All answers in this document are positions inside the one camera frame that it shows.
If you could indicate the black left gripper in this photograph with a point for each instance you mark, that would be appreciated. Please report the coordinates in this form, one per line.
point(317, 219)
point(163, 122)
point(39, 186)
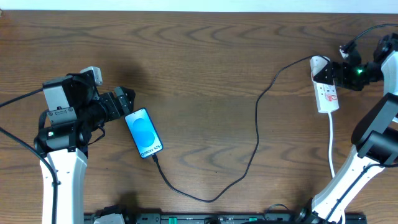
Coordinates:
point(115, 106)

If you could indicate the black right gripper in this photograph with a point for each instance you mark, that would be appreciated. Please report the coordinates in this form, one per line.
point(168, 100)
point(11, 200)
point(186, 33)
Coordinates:
point(337, 74)

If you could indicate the blue Galaxy smartphone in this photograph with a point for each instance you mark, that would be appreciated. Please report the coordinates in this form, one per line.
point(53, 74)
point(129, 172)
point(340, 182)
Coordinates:
point(144, 133)

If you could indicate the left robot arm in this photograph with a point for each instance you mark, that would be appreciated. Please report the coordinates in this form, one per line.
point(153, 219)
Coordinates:
point(75, 111)

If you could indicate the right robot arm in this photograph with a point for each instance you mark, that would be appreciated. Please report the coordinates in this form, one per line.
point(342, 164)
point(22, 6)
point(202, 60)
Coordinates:
point(374, 142)

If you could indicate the white power strip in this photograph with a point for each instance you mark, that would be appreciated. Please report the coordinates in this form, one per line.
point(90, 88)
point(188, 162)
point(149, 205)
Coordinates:
point(325, 95)

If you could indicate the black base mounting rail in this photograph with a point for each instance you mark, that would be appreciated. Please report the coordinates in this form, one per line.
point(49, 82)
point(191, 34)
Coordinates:
point(156, 218)

